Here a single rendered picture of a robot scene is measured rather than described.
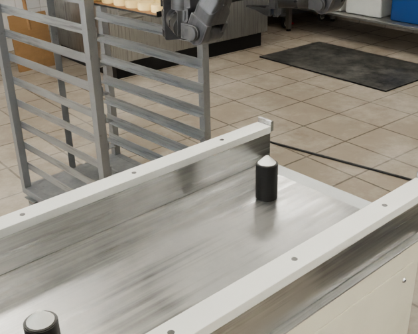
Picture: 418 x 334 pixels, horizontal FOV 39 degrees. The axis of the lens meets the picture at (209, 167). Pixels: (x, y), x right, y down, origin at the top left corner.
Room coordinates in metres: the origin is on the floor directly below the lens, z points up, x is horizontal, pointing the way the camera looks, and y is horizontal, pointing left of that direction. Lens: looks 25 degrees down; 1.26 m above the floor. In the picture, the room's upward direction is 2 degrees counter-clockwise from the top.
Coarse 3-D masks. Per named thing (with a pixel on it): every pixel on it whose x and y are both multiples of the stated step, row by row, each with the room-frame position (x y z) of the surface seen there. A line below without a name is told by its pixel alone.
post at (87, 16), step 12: (84, 0) 1.73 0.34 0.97; (84, 12) 1.73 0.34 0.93; (84, 24) 1.74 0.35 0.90; (84, 36) 1.74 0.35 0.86; (84, 48) 1.75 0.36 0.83; (96, 48) 1.75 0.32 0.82; (96, 60) 1.75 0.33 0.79; (96, 72) 1.74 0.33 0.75; (96, 84) 1.74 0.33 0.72; (96, 96) 1.74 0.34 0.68; (96, 108) 1.73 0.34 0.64; (96, 120) 1.73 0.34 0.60; (96, 132) 1.74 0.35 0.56; (96, 144) 1.75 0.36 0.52; (108, 156) 1.75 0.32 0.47; (108, 168) 1.75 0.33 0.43
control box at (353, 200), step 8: (280, 168) 0.87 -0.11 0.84; (288, 168) 0.87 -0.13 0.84; (288, 176) 0.84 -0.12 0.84; (296, 176) 0.84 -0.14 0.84; (304, 176) 0.84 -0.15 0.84; (304, 184) 0.81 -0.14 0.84; (312, 184) 0.81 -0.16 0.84; (320, 184) 0.81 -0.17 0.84; (328, 192) 0.78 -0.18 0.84; (336, 192) 0.78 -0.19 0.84; (344, 192) 0.78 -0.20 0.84; (344, 200) 0.75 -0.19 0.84; (352, 200) 0.75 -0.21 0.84; (360, 200) 0.75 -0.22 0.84; (360, 208) 0.73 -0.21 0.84
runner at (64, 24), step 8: (8, 8) 2.16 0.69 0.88; (16, 8) 2.11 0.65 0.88; (24, 16) 2.07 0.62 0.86; (32, 16) 2.03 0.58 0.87; (40, 16) 1.99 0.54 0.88; (48, 16) 1.95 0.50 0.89; (48, 24) 1.95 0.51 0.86; (56, 24) 1.92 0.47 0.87; (64, 24) 1.88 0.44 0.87; (72, 24) 1.85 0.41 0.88; (80, 24) 1.81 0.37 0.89; (80, 32) 1.82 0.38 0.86; (96, 32) 1.75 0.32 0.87
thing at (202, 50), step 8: (200, 48) 2.05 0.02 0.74; (208, 48) 2.06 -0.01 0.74; (200, 56) 2.05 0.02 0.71; (208, 56) 2.06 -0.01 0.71; (208, 64) 2.06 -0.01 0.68; (200, 72) 2.05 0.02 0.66; (208, 72) 2.06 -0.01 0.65; (200, 80) 2.05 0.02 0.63; (208, 80) 2.05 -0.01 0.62; (208, 88) 2.05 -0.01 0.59; (200, 96) 2.05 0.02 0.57; (208, 96) 2.05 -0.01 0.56; (200, 104) 2.05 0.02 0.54; (208, 104) 2.05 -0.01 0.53; (208, 112) 2.05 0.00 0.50; (200, 120) 2.05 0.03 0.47; (208, 120) 2.05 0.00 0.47; (200, 128) 2.06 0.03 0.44; (208, 128) 2.05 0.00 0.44; (208, 136) 2.05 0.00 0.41
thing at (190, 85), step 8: (104, 56) 2.48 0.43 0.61; (112, 64) 2.42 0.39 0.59; (120, 64) 2.40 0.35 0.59; (128, 64) 2.36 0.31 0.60; (136, 64) 2.32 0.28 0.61; (136, 72) 2.30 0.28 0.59; (144, 72) 2.29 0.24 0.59; (152, 72) 2.25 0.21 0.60; (160, 72) 2.21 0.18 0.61; (160, 80) 2.18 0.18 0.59; (168, 80) 2.18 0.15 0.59; (176, 80) 2.14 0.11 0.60; (184, 80) 2.11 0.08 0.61; (184, 88) 2.08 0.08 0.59; (192, 88) 2.07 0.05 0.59; (200, 88) 2.05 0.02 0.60
